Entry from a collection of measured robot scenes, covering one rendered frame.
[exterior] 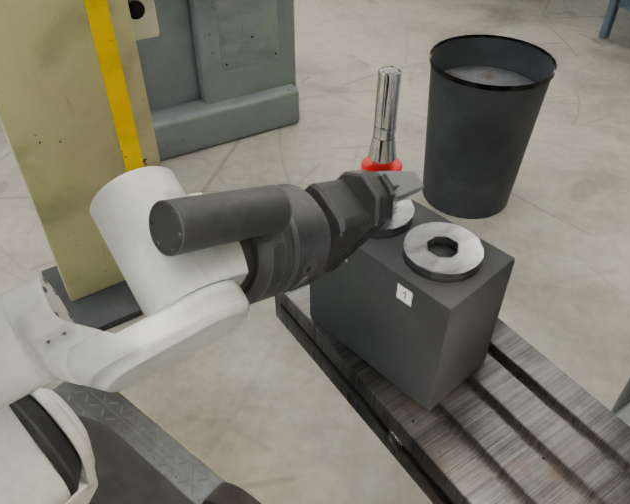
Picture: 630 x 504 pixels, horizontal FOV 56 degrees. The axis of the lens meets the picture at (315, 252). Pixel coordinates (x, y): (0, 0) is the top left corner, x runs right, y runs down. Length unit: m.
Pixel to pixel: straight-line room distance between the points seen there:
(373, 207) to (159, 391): 1.55
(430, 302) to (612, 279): 1.92
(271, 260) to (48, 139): 1.56
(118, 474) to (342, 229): 0.81
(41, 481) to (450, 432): 0.45
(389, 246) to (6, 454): 0.44
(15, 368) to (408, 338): 0.44
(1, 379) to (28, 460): 0.26
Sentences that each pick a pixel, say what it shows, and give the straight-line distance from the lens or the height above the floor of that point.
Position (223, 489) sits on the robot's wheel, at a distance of 1.12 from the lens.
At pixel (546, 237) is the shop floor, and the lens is 2.62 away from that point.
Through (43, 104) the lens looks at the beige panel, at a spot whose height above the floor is 0.77.
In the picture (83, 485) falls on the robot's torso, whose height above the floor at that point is 0.91.
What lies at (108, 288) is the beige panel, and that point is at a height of 0.03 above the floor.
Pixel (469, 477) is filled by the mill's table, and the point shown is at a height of 0.94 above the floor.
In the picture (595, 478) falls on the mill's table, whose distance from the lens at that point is 0.78.
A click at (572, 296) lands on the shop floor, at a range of 2.39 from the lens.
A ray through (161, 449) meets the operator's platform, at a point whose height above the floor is 0.40.
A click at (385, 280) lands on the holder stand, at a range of 0.68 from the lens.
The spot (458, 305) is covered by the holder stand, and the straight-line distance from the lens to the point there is 0.64.
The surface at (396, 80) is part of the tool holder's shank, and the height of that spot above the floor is 1.30.
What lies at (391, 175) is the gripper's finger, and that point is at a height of 1.27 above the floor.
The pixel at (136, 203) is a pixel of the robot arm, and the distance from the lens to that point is 0.41.
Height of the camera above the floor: 1.57
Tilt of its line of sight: 41 degrees down
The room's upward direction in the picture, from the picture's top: straight up
